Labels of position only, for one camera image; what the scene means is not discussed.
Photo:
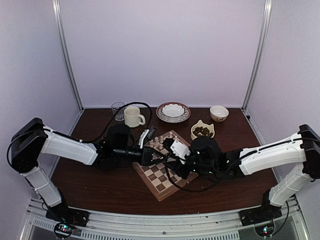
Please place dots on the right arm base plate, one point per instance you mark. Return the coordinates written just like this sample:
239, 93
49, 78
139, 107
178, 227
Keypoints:
260, 217

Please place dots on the aluminium frame post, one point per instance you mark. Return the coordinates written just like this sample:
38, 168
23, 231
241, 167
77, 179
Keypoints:
264, 30
66, 57

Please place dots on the small white floral bowl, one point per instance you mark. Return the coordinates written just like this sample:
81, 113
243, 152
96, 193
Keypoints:
218, 113

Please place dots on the patterned ceramic plate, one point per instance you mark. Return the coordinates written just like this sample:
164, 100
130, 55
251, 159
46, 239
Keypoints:
173, 120

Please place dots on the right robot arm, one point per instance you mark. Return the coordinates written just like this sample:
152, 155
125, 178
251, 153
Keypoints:
204, 156

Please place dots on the cream cat-ear bowl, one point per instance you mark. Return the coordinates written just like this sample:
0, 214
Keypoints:
201, 123

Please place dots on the white scalloped bowl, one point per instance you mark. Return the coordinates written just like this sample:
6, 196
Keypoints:
173, 110

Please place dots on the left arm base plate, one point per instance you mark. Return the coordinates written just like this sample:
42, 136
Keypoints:
75, 217

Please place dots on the left aluminium frame post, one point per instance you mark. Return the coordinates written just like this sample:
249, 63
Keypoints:
66, 57

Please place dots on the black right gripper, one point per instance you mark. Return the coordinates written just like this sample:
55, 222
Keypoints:
175, 165

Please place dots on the dark chess pieces pile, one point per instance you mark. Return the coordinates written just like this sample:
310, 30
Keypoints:
201, 131

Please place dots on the right aluminium frame post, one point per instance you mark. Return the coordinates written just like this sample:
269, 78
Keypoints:
264, 30

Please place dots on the cream ribbed mug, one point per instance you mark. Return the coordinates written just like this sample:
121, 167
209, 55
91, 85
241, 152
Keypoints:
133, 117

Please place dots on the aluminium front rail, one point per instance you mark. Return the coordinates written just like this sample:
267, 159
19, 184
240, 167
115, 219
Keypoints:
223, 225

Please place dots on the clear drinking glass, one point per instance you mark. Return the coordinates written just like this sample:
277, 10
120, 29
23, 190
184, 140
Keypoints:
118, 111

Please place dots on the white king chess piece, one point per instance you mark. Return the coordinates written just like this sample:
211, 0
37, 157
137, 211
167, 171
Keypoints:
151, 143

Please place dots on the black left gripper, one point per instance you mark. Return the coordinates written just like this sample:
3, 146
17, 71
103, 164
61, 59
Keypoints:
147, 155

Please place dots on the white queen chess piece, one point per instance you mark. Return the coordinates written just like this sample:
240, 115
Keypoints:
156, 141

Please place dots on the wooden chess board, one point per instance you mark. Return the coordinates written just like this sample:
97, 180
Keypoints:
155, 177

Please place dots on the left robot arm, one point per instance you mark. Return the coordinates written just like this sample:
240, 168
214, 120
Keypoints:
35, 138

